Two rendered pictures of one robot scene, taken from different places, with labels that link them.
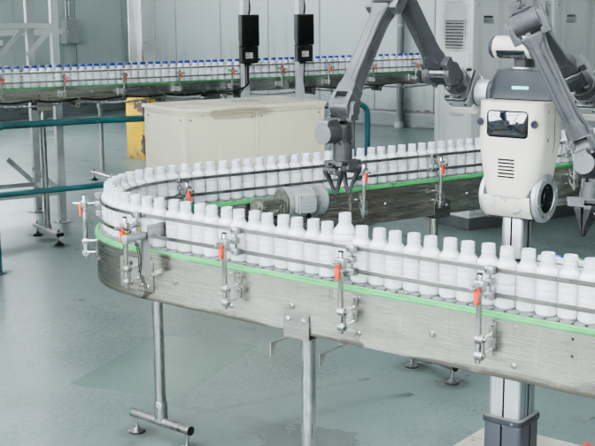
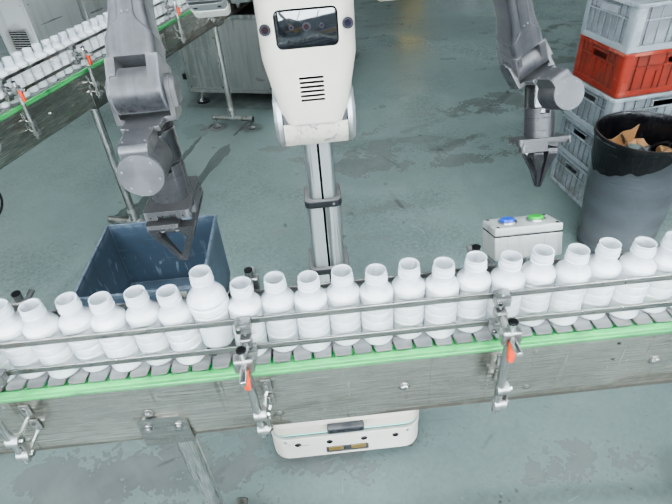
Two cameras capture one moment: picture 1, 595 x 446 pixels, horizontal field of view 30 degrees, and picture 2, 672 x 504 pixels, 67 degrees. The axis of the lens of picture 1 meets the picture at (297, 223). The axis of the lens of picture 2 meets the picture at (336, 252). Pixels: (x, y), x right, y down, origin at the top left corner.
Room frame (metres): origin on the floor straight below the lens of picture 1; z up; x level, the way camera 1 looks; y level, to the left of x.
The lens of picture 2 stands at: (2.55, 0.12, 1.74)
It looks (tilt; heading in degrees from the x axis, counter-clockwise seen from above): 38 degrees down; 320
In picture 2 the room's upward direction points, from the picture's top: 5 degrees counter-clockwise
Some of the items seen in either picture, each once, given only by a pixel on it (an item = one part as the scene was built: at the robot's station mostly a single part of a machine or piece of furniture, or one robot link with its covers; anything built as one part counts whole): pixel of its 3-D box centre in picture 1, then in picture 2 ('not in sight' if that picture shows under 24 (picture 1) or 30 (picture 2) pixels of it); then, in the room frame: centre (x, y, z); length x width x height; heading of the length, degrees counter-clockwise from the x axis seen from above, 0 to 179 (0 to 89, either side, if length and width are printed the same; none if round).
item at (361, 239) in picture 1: (361, 253); (247, 317); (3.17, -0.19, 1.08); 0.06 x 0.06 x 0.17
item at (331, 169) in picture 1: (338, 178); (178, 229); (3.19, -0.12, 1.30); 0.07 x 0.07 x 0.09; 51
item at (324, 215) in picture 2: not in sight; (327, 244); (3.58, -0.72, 0.74); 0.11 x 0.11 x 0.40; 51
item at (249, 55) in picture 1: (246, 40); not in sight; (9.38, 0.41, 1.55); 0.17 x 0.15 x 0.42; 123
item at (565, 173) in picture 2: not in sight; (614, 170); (3.47, -2.92, 0.11); 0.61 x 0.41 x 0.22; 57
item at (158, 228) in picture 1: (143, 262); not in sight; (3.63, 0.51, 0.96); 0.23 x 0.10 x 0.27; 141
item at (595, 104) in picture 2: not in sight; (635, 99); (3.47, -2.92, 0.55); 0.61 x 0.41 x 0.22; 58
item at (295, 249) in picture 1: (297, 243); (114, 331); (3.32, 0.00, 1.08); 0.06 x 0.06 x 0.17
